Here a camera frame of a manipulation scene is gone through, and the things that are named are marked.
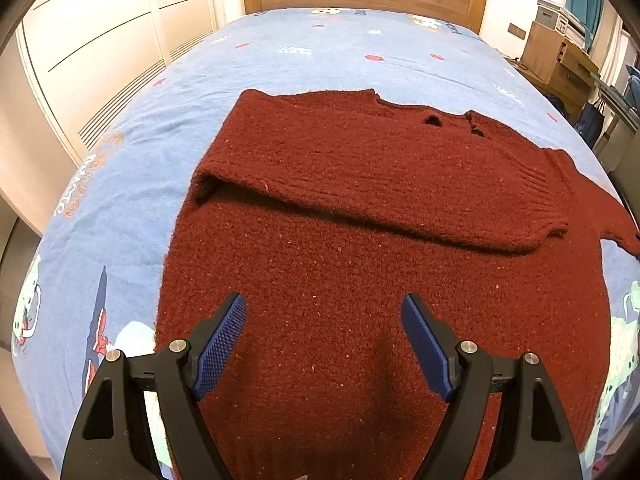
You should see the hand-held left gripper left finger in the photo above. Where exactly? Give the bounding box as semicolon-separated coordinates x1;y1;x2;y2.
60;292;248;480

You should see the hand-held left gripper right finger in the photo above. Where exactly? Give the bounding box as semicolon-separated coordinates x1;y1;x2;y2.
401;294;584;480

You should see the dark red knit sweater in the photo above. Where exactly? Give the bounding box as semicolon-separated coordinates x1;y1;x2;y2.
154;88;640;480

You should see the blue printed bed sheet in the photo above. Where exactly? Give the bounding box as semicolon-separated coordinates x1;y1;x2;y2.
11;7;640;480

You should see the dark blue bag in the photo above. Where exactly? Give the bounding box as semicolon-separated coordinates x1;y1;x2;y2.
575;100;608;148

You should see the wooden bedside cabinet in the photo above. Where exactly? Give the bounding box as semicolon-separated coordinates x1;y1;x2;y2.
520;20;601;121

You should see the grey storage box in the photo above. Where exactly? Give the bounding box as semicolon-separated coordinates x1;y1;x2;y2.
534;0;571;31

